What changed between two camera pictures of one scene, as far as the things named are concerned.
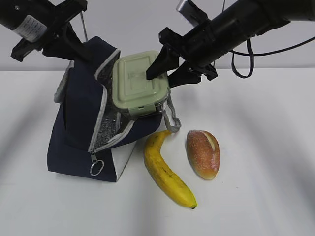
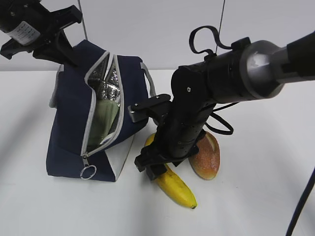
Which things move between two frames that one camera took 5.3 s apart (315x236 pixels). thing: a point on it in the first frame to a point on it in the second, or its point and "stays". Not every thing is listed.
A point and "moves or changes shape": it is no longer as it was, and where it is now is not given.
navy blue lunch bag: (87, 137) moves or changes shape
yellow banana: (160, 173) stays
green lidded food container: (132, 91) to (104, 113)
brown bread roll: (203, 150) stays
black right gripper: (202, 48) to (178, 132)
